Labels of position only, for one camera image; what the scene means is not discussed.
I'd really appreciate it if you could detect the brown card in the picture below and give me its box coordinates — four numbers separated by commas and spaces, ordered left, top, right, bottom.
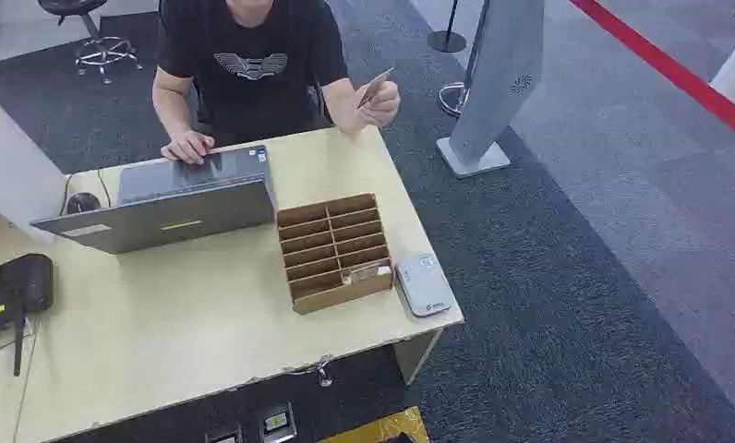
355, 66, 395, 112

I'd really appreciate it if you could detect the card with pale print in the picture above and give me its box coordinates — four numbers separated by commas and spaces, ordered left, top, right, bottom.
341, 264, 393, 287

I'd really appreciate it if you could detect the wooden card box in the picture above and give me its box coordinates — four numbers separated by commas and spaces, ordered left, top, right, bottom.
276, 193, 395, 316

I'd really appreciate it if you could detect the grey card reader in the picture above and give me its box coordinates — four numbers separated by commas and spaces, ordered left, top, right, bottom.
394, 253, 455, 318

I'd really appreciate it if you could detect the person's left hand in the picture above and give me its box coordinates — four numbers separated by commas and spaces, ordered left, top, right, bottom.
355, 79, 401, 128

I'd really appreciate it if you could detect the person's hand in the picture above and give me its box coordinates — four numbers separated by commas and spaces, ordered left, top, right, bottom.
355, 79, 401, 128
160, 129, 216, 165

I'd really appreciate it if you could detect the chrome stanchion base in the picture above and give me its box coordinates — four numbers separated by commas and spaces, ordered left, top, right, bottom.
438, 81, 472, 118

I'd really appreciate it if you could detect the metal desk key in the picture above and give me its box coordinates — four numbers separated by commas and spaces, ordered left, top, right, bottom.
294, 354, 335, 389

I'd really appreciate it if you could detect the person's right hand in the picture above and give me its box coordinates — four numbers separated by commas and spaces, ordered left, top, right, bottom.
160, 129, 216, 165

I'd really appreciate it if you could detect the person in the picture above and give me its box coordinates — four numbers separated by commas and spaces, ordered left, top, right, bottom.
151, 0, 401, 165

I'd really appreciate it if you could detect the grey kiosk stand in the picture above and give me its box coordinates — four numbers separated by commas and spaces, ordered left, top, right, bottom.
436, 0, 546, 180

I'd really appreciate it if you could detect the yellow foil sheet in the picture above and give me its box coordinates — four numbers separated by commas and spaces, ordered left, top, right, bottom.
318, 406, 430, 443

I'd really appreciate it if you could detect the grey laptop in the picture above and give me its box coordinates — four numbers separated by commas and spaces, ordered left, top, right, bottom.
30, 145, 278, 256

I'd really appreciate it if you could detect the large steel floor socket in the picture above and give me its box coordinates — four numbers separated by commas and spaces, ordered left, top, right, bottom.
258, 401, 297, 443

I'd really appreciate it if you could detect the small steel floor socket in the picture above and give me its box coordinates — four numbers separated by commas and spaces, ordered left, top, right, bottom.
205, 425, 244, 443

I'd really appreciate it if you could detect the black computer mouse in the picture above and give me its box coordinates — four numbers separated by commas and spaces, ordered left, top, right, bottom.
66, 191, 102, 215

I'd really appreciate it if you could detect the black stool chrome base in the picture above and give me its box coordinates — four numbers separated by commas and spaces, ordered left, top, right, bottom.
37, 0, 143, 85

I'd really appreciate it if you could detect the red floor tape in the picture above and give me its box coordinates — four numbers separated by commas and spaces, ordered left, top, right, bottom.
568, 0, 735, 148

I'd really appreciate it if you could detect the black router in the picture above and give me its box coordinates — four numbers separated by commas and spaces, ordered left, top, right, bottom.
0, 253, 54, 334

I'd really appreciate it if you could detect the white cabinet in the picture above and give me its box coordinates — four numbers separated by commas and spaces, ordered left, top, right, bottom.
0, 91, 69, 243

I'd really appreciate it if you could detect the black router antenna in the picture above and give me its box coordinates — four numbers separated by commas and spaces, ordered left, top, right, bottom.
12, 305, 28, 377

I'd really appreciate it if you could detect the black stanchion post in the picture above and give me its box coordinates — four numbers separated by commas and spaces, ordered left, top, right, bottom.
427, 0, 468, 54

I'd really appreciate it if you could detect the black mouse cable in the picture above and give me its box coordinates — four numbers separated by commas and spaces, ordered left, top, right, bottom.
96, 169, 113, 210

